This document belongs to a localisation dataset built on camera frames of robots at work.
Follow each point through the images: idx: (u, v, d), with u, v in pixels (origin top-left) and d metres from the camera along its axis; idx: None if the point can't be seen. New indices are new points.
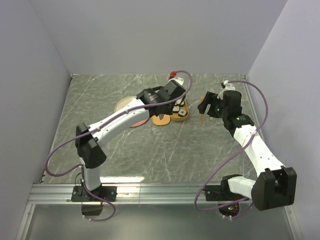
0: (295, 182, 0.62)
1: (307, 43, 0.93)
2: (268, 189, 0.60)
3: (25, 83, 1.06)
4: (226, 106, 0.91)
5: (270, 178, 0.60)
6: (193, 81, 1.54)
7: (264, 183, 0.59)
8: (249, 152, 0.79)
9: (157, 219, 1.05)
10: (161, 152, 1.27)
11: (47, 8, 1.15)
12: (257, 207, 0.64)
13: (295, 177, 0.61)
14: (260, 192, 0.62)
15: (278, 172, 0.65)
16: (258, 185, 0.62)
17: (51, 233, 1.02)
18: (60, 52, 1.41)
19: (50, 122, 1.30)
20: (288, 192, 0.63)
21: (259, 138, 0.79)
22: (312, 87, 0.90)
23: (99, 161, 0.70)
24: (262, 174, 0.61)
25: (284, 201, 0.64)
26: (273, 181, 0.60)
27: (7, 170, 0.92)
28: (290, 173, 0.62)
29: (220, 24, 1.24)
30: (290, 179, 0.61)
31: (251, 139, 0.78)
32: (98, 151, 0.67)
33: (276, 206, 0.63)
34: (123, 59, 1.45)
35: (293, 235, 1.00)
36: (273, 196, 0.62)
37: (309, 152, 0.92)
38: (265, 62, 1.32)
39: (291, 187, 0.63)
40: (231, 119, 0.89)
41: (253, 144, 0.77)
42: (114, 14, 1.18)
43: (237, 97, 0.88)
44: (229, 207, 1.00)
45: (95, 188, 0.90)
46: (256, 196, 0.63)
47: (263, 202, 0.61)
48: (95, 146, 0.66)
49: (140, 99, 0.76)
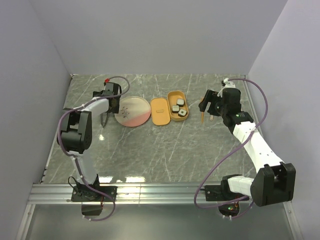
0: (294, 179, 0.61)
1: (306, 42, 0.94)
2: (268, 185, 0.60)
3: (25, 84, 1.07)
4: (225, 105, 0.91)
5: (268, 173, 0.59)
6: (193, 81, 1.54)
7: (264, 179, 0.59)
8: (248, 147, 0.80)
9: (157, 219, 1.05)
10: (161, 152, 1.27)
11: (46, 8, 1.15)
12: (256, 203, 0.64)
13: (294, 173, 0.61)
14: (259, 189, 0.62)
15: (277, 168, 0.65)
16: (258, 182, 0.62)
17: (51, 233, 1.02)
18: (60, 53, 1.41)
19: (50, 122, 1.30)
20: (288, 188, 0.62)
21: (258, 135, 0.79)
22: (311, 85, 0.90)
23: (88, 137, 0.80)
24: (261, 170, 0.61)
25: (283, 198, 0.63)
26: (272, 177, 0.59)
27: (6, 170, 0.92)
28: (290, 169, 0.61)
29: (220, 24, 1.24)
30: (289, 175, 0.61)
31: (251, 135, 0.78)
32: (90, 124, 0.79)
33: (275, 202, 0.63)
34: (123, 59, 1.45)
35: (293, 235, 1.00)
36: (272, 192, 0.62)
37: (309, 152, 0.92)
38: (265, 62, 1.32)
39: (290, 183, 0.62)
40: (231, 118, 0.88)
41: (252, 141, 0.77)
42: (115, 14, 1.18)
43: (236, 94, 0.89)
44: (229, 207, 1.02)
45: (93, 180, 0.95)
46: (256, 192, 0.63)
47: (262, 198, 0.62)
48: (89, 114, 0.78)
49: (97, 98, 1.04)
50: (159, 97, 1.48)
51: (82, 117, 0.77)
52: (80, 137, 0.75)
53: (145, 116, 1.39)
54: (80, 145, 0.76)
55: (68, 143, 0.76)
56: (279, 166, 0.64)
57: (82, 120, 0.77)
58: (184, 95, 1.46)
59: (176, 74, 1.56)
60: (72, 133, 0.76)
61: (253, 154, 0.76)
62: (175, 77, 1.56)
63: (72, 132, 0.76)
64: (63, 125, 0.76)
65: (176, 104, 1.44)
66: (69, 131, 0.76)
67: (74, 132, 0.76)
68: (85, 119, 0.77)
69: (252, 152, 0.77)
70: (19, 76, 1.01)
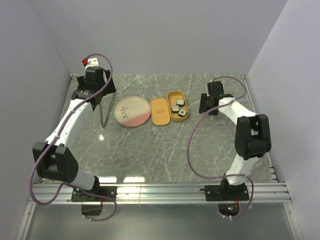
0: (268, 125, 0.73)
1: (306, 43, 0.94)
2: (245, 131, 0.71)
3: (25, 84, 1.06)
4: (210, 93, 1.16)
5: (244, 120, 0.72)
6: (193, 81, 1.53)
7: (241, 124, 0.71)
8: (225, 110, 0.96)
9: (156, 220, 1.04)
10: (161, 152, 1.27)
11: (47, 8, 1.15)
12: (241, 154, 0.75)
13: (267, 119, 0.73)
14: (240, 138, 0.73)
15: (254, 120, 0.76)
16: (239, 132, 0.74)
17: (51, 233, 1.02)
18: (60, 52, 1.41)
19: (50, 121, 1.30)
20: (264, 136, 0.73)
21: (235, 101, 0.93)
22: (311, 85, 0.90)
23: (73, 167, 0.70)
24: (239, 118, 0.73)
25: (262, 146, 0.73)
26: (248, 123, 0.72)
27: (6, 170, 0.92)
28: (262, 117, 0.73)
29: (220, 24, 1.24)
30: (262, 121, 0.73)
31: (230, 103, 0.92)
32: (70, 156, 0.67)
33: (256, 151, 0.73)
34: (123, 59, 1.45)
35: (293, 236, 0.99)
36: (251, 140, 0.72)
37: (310, 152, 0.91)
38: (265, 62, 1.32)
39: (266, 131, 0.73)
40: (217, 98, 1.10)
41: (233, 105, 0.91)
42: (114, 14, 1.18)
43: (217, 83, 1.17)
44: (229, 207, 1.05)
45: (92, 182, 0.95)
46: (239, 142, 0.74)
47: (244, 146, 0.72)
48: (66, 150, 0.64)
49: (77, 98, 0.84)
50: (159, 97, 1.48)
51: (57, 156, 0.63)
52: (63, 173, 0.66)
53: (145, 116, 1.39)
54: (65, 179, 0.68)
55: (51, 179, 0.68)
56: (254, 118, 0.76)
57: (58, 158, 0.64)
58: (184, 95, 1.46)
59: (176, 75, 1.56)
60: (51, 170, 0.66)
61: (231, 115, 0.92)
62: (175, 77, 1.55)
63: (52, 168, 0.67)
64: (40, 164, 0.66)
65: (176, 104, 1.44)
66: (49, 168, 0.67)
67: (55, 167, 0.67)
68: (61, 156, 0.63)
69: (229, 113, 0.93)
70: (19, 76, 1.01)
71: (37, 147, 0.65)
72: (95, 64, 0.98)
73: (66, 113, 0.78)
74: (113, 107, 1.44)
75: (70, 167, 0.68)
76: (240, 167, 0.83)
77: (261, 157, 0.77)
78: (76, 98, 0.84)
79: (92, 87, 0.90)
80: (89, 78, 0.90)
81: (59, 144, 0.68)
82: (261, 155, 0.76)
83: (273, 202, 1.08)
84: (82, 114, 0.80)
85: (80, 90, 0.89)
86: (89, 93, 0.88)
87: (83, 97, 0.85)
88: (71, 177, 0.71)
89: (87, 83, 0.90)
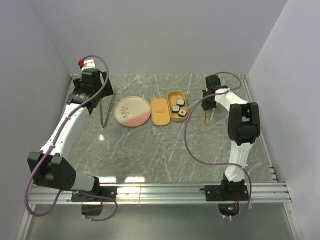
0: (258, 111, 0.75)
1: (307, 41, 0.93)
2: (237, 116, 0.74)
3: (25, 84, 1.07)
4: (208, 85, 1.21)
5: (236, 106, 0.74)
6: (194, 81, 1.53)
7: (233, 110, 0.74)
8: (220, 99, 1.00)
9: (156, 220, 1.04)
10: (161, 152, 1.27)
11: (47, 8, 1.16)
12: (232, 138, 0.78)
13: (257, 106, 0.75)
14: (232, 123, 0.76)
15: (246, 108, 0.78)
16: (231, 117, 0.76)
17: (50, 234, 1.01)
18: (60, 52, 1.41)
19: (50, 121, 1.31)
20: (254, 121, 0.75)
21: (230, 91, 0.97)
22: (311, 85, 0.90)
23: (70, 176, 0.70)
24: (231, 105, 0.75)
25: (252, 131, 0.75)
26: (239, 108, 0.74)
27: (6, 169, 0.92)
28: (253, 104, 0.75)
29: (220, 24, 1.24)
30: (252, 108, 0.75)
31: (225, 93, 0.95)
32: (66, 165, 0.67)
33: (246, 135, 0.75)
34: (123, 59, 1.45)
35: (293, 236, 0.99)
36: (242, 125, 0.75)
37: (310, 151, 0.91)
38: (265, 62, 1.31)
39: (256, 116, 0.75)
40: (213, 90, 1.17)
41: (228, 95, 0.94)
42: (114, 14, 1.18)
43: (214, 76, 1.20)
44: (229, 207, 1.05)
45: (92, 182, 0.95)
46: (231, 127, 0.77)
47: (235, 130, 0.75)
48: (61, 160, 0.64)
49: (72, 103, 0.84)
50: (159, 97, 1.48)
51: (52, 166, 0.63)
52: (60, 182, 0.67)
53: (145, 116, 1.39)
54: (62, 187, 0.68)
55: (48, 187, 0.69)
56: (246, 105, 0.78)
57: (54, 168, 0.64)
58: (184, 95, 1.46)
59: (175, 75, 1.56)
60: (48, 179, 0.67)
61: (226, 105, 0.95)
62: (175, 77, 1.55)
63: (49, 177, 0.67)
64: (37, 173, 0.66)
65: (176, 104, 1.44)
66: (46, 177, 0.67)
67: (52, 175, 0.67)
68: (56, 166, 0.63)
69: (224, 103, 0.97)
70: (19, 76, 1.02)
71: (32, 156, 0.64)
72: (91, 66, 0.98)
73: (62, 119, 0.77)
74: (113, 107, 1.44)
75: (67, 175, 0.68)
76: (236, 157, 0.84)
77: (253, 142, 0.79)
78: (71, 103, 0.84)
79: (88, 90, 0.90)
80: (85, 81, 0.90)
81: (54, 154, 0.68)
82: (252, 139, 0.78)
83: (273, 202, 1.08)
84: (78, 119, 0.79)
85: (76, 93, 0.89)
86: (85, 96, 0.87)
87: (79, 100, 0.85)
88: (69, 185, 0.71)
89: (84, 86, 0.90)
